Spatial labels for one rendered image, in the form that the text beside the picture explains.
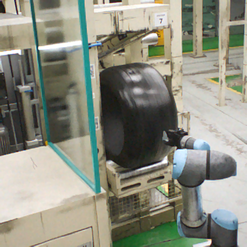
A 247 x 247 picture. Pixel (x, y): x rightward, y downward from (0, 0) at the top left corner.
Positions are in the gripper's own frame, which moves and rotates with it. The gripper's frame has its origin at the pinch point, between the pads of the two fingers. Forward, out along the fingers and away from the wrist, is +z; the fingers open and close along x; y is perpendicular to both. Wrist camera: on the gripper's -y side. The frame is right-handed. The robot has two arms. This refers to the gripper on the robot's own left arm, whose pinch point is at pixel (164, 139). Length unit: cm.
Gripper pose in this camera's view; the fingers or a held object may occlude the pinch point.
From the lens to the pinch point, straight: 230.8
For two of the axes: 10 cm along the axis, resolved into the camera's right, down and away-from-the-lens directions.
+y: -1.2, -9.6, -2.4
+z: -4.5, -1.6, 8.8
